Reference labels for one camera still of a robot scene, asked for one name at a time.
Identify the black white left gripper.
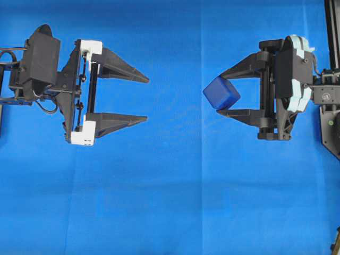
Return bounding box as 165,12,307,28
57,39,149,146

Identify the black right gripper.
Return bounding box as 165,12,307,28
216,35,315,140

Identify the blue block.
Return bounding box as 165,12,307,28
203,76,241,110

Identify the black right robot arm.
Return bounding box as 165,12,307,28
212,35,339,141

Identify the blue table cloth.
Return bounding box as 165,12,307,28
1,1,339,254

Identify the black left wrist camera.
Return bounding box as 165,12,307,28
19,24,61,101

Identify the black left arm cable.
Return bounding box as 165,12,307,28
0,47,59,115

